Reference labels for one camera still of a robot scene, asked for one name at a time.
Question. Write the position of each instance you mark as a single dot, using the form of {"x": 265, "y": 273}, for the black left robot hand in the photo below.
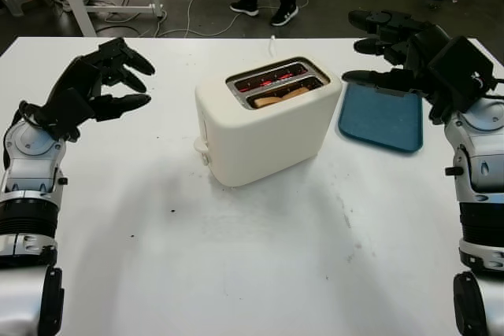
{"x": 75, "y": 76}

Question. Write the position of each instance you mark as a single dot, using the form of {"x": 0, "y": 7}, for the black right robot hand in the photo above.
{"x": 419, "y": 43}

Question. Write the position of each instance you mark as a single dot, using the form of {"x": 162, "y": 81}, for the toast slice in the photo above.
{"x": 267, "y": 100}

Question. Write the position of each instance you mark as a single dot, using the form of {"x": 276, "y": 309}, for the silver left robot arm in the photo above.
{"x": 35, "y": 155}

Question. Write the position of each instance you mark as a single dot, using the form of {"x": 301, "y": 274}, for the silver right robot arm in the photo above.
{"x": 480, "y": 147}

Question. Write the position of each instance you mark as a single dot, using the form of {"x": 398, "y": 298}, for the white two-slot toaster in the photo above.
{"x": 267, "y": 143}

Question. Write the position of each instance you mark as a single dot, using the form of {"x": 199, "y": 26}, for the blue plastic tray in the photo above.
{"x": 378, "y": 123}

